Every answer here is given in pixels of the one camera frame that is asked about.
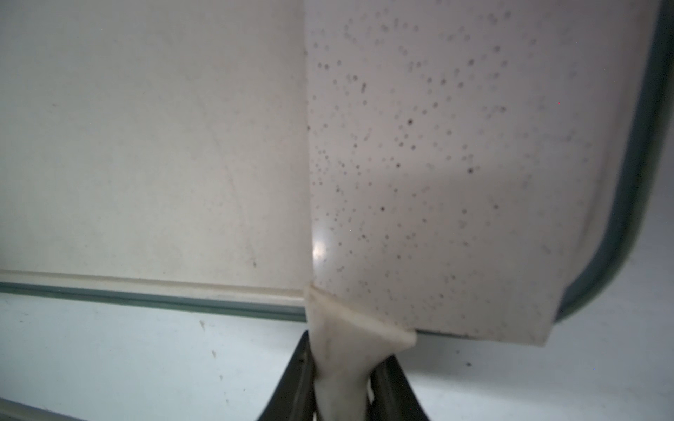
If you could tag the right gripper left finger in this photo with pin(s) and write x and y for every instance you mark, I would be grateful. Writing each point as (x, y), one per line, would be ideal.
(294, 399)

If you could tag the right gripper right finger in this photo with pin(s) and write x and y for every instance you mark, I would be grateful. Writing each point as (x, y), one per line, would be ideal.
(392, 396)

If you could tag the beige green-rimmed cutting board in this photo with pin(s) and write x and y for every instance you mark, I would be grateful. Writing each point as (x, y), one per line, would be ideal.
(158, 150)

